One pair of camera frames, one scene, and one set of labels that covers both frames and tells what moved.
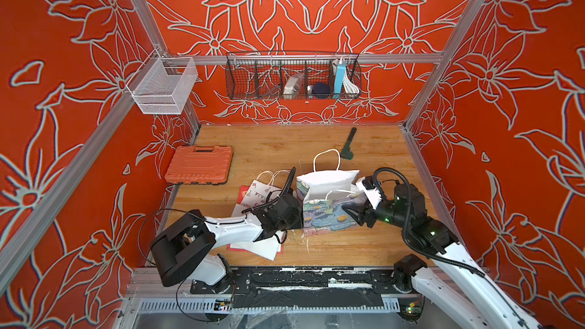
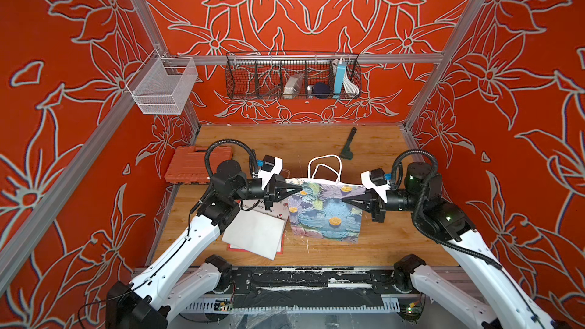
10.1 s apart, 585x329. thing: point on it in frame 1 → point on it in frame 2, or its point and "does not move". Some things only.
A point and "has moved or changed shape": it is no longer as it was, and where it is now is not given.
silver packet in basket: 292,85 does not move
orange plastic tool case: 200,164 does not move
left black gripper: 299,219 → 274,194
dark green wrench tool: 346,152 does not move
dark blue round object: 321,91 does not move
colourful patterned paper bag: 324,194 has moved or changed shape
